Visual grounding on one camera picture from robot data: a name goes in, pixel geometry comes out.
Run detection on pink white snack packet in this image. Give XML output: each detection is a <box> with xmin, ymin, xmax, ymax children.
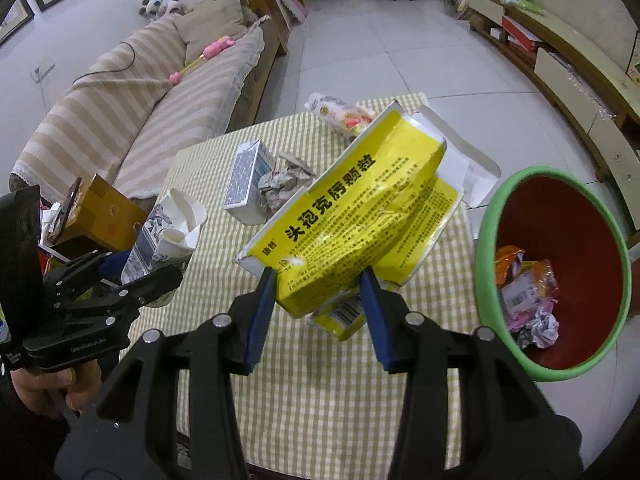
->
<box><xmin>305</xmin><ymin>92</ymin><xmax>381</xmax><ymax>143</ymax></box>

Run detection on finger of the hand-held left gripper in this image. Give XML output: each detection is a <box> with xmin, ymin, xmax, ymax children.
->
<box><xmin>55</xmin><ymin>265</ymin><xmax>183</xmax><ymax>323</ymax></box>
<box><xmin>42</xmin><ymin>247</ymin><xmax>138</xmax><ymax>297</ymax></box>

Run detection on orange snack wrapper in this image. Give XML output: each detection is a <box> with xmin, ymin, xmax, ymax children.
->
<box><xmin>495</xmin><ymin>245</ymin><xmax>527</xmax><ymax>291</ymax></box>

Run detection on green flat packet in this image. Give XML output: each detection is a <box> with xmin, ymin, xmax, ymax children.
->
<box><xmin>505</xmin><ymin>0</ymin><xmax>547</xmax><ymax>16</ymax></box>

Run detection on beige striped sofa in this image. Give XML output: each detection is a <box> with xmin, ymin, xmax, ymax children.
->
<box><xmin>10</xmin><ymin>0</ymin><xmax>281</xmax><ymax>201</ymax></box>

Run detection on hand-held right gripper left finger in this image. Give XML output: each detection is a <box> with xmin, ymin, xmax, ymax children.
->
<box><xmin>54</xmin><ymin>266</ymin><xmax>277</xmax><ymax>480</ymax></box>

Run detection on brown cardboard box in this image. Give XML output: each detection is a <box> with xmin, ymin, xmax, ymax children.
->
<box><xmin>50</xmin><ymin>173</ymin><xmax>151</xmax><ymax>256</ymax></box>

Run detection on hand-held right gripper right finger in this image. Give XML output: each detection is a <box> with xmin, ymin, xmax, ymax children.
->
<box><xmin>359</xmin><ymin>267</ymin><xmax>586</xmax><ymax>480</ymax></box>

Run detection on clear orange snack packet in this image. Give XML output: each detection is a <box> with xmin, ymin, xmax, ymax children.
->
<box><xmin>501</xmin><ymin>259</ymin><xmax>561</xmax><ymax>317</ymax></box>

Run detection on red bin with green rim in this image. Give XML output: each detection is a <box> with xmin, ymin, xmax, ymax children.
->
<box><xmin>474</xmin><ymin>166</ymin><xmax>632</xmax><ymax>383</ymax></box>

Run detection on red flat box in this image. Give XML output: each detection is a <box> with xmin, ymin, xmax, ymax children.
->
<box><xmin>501</xmin><ymin>15</ymin><xmax>543</xmax><ymax>51</ymax></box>

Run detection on pink toy mallet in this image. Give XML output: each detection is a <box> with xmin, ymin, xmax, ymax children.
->
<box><xmin>167</xmin><ymin>35</ymin><xmax>236</xmax><ymax>86</ymax></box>

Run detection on cream wooden TV cabinet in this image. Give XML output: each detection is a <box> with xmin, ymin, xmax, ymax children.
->
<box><xmin>462</xmin><ymin>0</ymin><xmax>640</xmax><ymax>196</ymax></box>

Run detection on crumpled silver foil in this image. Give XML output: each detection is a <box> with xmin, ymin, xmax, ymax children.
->
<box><xmin>515</xmin><ymin>310</ymin><xmax>560</xmax><ymax>351</ymax></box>

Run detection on blue patterned milk carton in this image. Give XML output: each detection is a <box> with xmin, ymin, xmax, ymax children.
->
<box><xmin>222</xmin><ymin>138</ymin><xmax>276</xmax><ymax>226</ymax></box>

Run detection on person's left hand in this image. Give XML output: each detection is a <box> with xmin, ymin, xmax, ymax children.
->
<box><xmin>11</xmin><ymin>360</ymin><xmax>105</xmax><ymax>420</ymax></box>

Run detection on foam puzzle mats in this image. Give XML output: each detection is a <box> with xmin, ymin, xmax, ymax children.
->
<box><xmin>280</xmin><ymin>0</ymin><xmax>309</xmax><ymax>26</ymax></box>

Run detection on yellow checked tablecloth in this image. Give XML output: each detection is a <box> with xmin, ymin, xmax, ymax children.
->
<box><xmin>132</xmin><ymin>92</ymin><xmax>476</xmax><ymax>471</ymax></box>

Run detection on flower print milk carton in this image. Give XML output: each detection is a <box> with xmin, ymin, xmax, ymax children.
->
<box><xmin>121</xmin><ymin>187</ymin><xmax>208</xmax><ymax>306</ymax></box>

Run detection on beige sofa cushion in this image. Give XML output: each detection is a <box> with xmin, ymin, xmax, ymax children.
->
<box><xmin>182</xmin><ymin>0</ymin><xmax>248</xmax><ymax>63</ymax></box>

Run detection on crumpled printed paper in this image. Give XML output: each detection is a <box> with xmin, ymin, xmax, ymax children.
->
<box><xmin>257</xmin><ymin>152</ymin><xmax>318</xmax><ymax>218</ymax></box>

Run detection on yellow medicine box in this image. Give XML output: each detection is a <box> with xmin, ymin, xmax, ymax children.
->
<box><xmin>235</xmin><ymin>101</ymin><xmax>501</xmax><ymax>343</ymax></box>

